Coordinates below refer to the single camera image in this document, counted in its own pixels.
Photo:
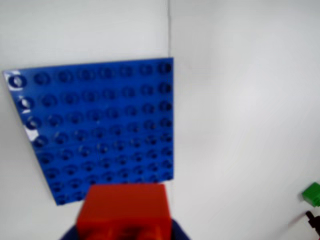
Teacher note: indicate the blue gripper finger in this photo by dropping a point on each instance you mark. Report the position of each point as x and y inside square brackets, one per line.
[178, 231]
[70, 233]

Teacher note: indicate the red 2x2 toy block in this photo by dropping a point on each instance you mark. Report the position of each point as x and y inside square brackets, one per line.
[125, 210]

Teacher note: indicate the green toy block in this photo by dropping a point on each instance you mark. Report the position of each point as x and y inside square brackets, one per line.
[312, 195]

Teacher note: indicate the blue 8x8 studded plate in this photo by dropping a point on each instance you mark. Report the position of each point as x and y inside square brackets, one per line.
[100, 120]

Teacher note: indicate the white foam board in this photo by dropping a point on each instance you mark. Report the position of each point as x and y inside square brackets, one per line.
[75, 30]
[237, 100]

